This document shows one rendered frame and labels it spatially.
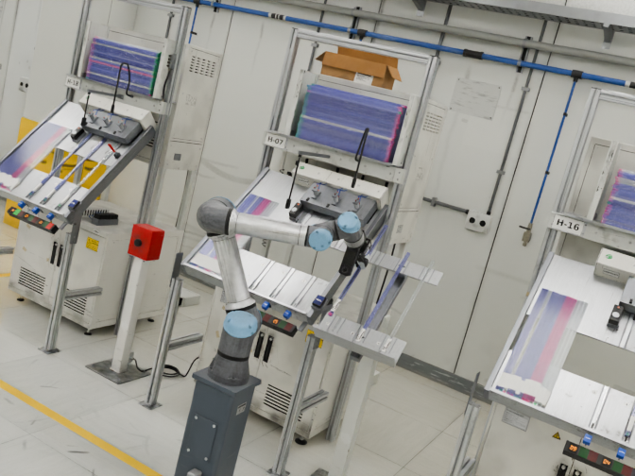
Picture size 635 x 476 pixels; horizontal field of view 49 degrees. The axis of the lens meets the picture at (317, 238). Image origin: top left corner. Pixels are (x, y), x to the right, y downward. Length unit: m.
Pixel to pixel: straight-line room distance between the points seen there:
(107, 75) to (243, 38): 1.60
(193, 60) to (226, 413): 2.27
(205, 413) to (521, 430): 1.27
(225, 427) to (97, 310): 1.76
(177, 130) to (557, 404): 2.58
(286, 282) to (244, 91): 2.67
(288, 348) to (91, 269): 1.31
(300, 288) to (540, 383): 1.04
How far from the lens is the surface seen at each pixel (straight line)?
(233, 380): 2.51
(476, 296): 4.69
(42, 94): 6.13
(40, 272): 4.39
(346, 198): 3.27
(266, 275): 3.10
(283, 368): 3.39
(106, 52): 4.26
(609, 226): 2.98
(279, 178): 3.53
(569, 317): 2.88
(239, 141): 5.45
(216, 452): 2.59
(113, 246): 4.04
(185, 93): 4.17
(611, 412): 2.71
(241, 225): 2.41
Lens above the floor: 1.54
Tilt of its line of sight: 10 degrees down
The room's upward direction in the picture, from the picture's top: 14 degrees clockwise
